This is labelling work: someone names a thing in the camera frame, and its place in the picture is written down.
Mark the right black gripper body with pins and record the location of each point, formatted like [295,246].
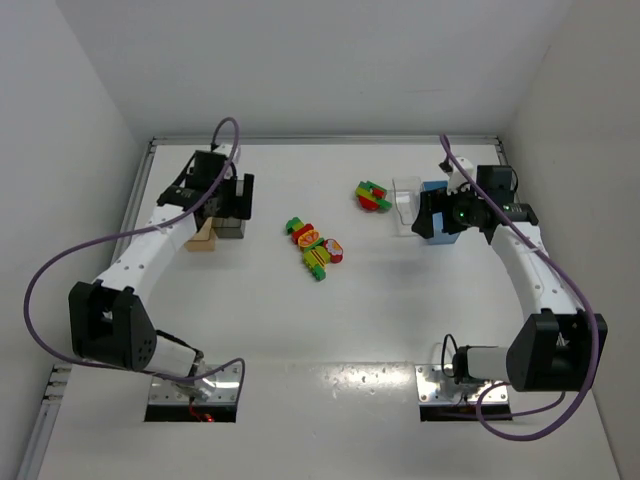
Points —
[430,212]

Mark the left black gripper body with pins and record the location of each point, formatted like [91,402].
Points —
[241,196]

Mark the green lego plate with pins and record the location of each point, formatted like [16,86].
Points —
[293,225]

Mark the lego cluster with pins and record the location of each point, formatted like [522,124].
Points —
[372,197]

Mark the orange slice lego brick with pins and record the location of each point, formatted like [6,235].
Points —
[309,239]

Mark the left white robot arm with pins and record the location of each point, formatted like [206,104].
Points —
[108,317]

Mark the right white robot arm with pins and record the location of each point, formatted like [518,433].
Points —
[558,347]

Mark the blue plastic container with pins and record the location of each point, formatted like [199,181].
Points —
[440,237]

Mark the grey translucent container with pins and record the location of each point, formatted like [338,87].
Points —
[229,228]

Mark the clear plastic container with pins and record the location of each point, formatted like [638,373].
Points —
[406,192]

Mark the orange translucent container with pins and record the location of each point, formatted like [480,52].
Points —
[204,239]

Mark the red flower lego brick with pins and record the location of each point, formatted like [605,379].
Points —
[335,250]

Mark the yellow striped lego brick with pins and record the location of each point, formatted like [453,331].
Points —
[316,257]

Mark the green lego brick bottom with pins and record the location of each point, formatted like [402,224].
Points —
[318,272]

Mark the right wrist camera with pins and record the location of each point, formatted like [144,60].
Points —
[456,179]

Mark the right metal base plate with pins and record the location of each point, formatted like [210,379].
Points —
[436,387]

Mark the metal base plate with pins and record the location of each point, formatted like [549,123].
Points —
[436,387]
[220,389]

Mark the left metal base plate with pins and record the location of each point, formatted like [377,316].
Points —
[220,389]

